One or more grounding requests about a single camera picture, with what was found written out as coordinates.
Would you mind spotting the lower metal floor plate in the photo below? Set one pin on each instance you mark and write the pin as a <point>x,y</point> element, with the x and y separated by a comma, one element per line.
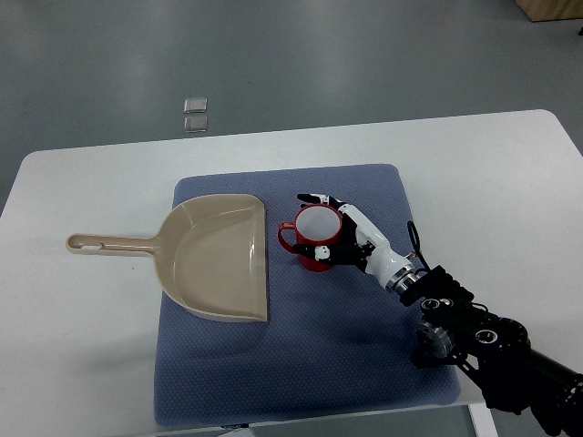
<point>195,124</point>

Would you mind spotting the upper metal floor plate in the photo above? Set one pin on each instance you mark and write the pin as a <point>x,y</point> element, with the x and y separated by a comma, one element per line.
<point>195,105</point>

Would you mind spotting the white table leg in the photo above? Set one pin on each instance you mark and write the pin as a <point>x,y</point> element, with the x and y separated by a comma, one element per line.
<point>482,420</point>

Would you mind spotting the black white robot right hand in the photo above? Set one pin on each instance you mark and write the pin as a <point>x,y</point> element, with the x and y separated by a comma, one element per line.
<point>362,244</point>

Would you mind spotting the beige plastic dustpan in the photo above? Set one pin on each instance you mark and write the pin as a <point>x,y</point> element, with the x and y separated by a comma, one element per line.
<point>210,256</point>

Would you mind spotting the red mug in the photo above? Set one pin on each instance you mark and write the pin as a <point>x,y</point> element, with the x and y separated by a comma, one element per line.
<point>314,225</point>

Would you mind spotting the blue textured mat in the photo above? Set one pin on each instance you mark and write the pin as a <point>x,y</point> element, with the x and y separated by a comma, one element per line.
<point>335,342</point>

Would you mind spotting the metal floor plate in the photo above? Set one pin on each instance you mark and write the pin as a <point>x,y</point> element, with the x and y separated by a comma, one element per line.
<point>195,124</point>
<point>195,105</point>

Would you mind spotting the wooden box corner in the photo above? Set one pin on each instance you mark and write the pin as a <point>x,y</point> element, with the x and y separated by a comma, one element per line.
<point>551,10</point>

